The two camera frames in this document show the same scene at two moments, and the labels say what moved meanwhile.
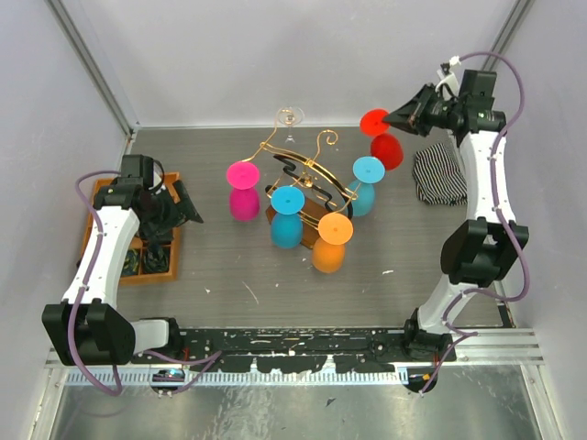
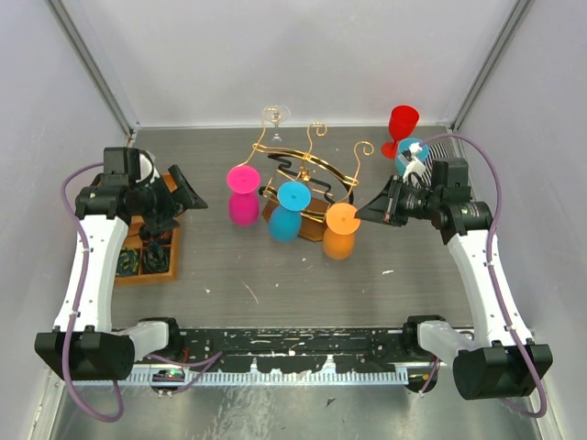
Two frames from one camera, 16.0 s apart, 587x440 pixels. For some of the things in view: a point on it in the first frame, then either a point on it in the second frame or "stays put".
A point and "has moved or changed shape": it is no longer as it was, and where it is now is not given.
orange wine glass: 328,250 has moved or changed shape
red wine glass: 384,146 has moved or changed shape
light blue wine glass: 368,171 -> 402,161
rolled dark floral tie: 156,258 stays put
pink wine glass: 243,177 stays put
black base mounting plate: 298,350 stays put
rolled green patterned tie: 131,264 stays put
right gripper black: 407,115 -> 384,206
